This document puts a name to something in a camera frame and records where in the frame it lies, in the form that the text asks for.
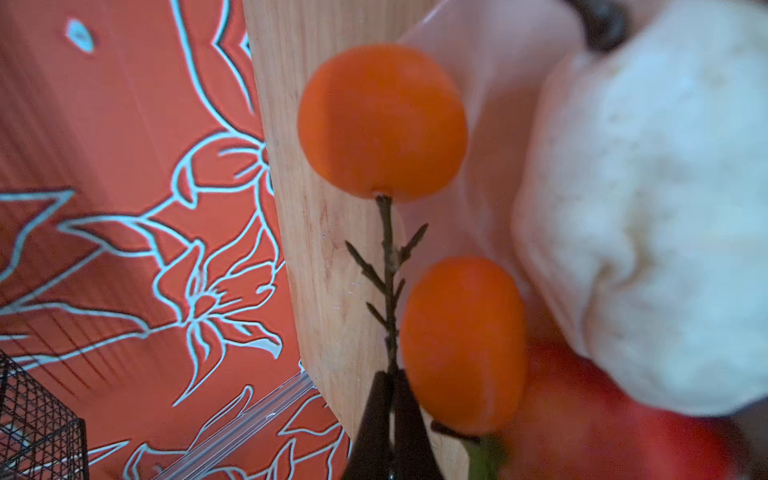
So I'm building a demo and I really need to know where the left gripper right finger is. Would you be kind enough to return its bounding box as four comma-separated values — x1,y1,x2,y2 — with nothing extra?
393,370,444,480

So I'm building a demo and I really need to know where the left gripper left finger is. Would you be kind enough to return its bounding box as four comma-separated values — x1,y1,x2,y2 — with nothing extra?
342,371,394,479

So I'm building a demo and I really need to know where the orange tangerine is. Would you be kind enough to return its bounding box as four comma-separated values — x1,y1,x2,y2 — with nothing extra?
297,43,469,202
344,194,529,438

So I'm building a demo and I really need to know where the red apple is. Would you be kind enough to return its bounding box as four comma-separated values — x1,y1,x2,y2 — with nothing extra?
465,344,747,479

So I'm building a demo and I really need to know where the beige garlic-like fruit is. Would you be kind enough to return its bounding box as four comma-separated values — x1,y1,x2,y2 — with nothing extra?
511,1,767,416

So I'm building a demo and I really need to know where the pink scalloped fruit bowl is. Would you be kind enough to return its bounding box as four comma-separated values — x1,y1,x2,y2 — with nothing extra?
397,1,586,340

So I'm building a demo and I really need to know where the black wire basket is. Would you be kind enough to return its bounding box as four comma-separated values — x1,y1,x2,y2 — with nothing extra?
1,354,90,480

